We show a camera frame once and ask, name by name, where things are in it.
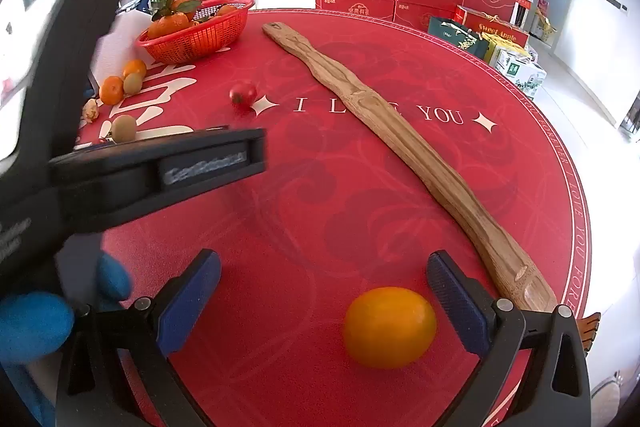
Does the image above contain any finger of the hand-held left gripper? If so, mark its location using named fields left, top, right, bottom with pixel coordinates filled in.
left=22, top=0, right=140, bottom=162
left=49, top=128, right=267, bottom=230

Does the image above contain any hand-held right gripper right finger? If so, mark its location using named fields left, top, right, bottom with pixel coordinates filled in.
left=426, top=249, right=592, bottom=427

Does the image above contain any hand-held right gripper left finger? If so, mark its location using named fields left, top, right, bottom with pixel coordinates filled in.
left=55, top=248, right=222, bottom=427

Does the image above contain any orange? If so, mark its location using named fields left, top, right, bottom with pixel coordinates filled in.
left=342, top=287, right=438, bottom=370

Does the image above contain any red tomato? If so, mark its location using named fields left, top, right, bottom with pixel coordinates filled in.
left=229, top=79, right=258, bottom=109

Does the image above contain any person's left hand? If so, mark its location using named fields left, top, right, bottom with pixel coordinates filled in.
left=0, top=252, right=133, bottom=364

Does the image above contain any small tangerine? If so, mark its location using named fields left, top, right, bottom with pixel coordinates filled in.
left=98, top=76, right=125, bottom=106
left=122, top=58, right=148, bottom=80

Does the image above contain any red plastic basket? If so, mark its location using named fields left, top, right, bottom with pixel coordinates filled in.
left=136, top=0, right=255, bottom=64

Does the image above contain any wooden chair part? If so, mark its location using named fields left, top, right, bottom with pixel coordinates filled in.
left=575, top=312, right=602, bottom=353

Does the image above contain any long wooden stick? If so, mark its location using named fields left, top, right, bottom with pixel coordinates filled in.
left=262, top=22, right=558, bottom=314

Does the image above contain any white and green carton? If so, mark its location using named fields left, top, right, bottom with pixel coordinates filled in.
left=492, top=47, right=548, bottom=100

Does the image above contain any green gift bag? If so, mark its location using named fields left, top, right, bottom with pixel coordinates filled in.
left=427, top=17, right=488, bottom=60

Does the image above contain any red box with gold print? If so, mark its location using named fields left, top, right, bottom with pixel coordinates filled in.
left=455, top=6, right=530, bottom=50

